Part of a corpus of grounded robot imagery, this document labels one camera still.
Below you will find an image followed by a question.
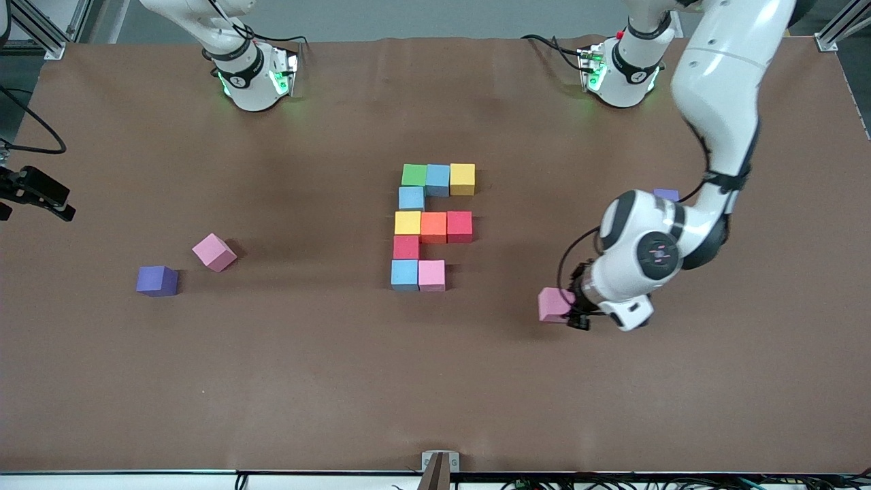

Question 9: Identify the black left base cable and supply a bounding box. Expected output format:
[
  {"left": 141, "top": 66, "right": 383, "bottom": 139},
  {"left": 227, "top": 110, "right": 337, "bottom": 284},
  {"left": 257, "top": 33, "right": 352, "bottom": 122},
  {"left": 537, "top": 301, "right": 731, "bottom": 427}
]
[{"left": 521, "top": 33, "right": 591, "bottom": 74}]

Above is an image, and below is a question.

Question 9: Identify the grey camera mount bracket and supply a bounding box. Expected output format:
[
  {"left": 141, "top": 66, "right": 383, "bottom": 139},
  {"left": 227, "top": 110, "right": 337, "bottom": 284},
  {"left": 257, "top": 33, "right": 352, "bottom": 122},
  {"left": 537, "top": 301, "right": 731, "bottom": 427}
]
[{"left": 416, "top": 451, "right": 461, "bottom": 490}]

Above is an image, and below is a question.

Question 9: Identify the orange foam cube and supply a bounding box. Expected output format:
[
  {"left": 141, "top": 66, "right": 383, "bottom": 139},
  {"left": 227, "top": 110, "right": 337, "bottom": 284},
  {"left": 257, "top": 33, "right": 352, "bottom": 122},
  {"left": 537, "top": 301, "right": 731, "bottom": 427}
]
[{"left": 421, "top": 212, "right": 448, "bottom": 244}]

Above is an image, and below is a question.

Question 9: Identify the brown table cover sheet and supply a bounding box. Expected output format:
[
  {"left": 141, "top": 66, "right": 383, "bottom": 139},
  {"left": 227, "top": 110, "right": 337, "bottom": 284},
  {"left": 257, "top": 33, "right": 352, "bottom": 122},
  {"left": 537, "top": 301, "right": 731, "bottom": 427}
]
[{"left": 0, "top": 35, "right": 871, "bottom": 474}]

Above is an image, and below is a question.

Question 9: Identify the black right base cable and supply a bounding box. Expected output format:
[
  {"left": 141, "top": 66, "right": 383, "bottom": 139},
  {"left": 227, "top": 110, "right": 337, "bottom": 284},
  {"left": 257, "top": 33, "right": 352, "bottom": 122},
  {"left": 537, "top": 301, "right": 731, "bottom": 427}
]
[{"left": 255, "top": 33, "right": 312, "bottom": 50}]

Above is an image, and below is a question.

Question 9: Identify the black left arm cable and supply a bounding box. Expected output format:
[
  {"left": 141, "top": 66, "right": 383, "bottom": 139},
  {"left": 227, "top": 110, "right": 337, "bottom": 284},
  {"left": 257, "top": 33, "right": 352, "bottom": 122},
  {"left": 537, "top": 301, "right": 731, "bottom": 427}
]
[{"left": 557, "top": 122, "right": 714, "bottom": 290}]

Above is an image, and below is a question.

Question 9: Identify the white table front rail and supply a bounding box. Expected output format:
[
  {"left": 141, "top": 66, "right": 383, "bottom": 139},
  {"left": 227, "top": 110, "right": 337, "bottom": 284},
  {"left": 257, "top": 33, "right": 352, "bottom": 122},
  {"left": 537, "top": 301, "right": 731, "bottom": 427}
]
[{"left": 0, "top": 471, "right": 871, "bottom": 490}]

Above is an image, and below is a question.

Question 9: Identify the pink foam cube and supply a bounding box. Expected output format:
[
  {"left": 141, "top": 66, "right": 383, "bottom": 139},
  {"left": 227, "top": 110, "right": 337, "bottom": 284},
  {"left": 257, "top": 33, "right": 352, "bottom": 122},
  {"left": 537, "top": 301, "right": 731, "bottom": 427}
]
[
  {"left": 418, "top": 259, "right": 446, "bottom": 293},
  {"left": 191, "top": 233, "right": 238, "bottom": 273},
  {"left": 538, "top": 287, "right": 576, "bottom": 323}
]

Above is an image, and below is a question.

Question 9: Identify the black base cable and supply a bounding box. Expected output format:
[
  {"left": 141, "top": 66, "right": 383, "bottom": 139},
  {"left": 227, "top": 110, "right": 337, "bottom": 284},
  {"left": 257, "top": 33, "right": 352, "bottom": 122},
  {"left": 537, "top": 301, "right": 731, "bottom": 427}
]
[
  {"left": 255, "top": 33, "right": 312, "bottom": 50},
  {"left": 521, "top": 33, "right": 591, "bottom": 74}
]

